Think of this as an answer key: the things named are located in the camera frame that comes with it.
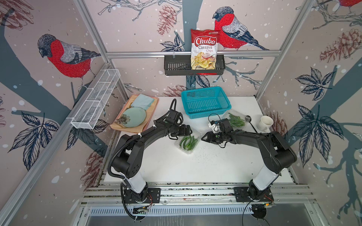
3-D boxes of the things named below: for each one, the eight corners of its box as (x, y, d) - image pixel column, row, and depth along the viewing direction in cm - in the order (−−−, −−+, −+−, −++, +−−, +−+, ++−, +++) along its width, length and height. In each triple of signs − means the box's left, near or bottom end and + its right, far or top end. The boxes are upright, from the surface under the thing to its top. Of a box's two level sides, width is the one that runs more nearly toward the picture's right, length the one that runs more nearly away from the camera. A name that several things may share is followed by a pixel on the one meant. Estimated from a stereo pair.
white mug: (254, 129, 101) (259, 122, 94) (259, 120, 106) (263, 114, 99) (265, 134, 98) (270, 128, 91) (269, 125, 102) (274, 119, 96)
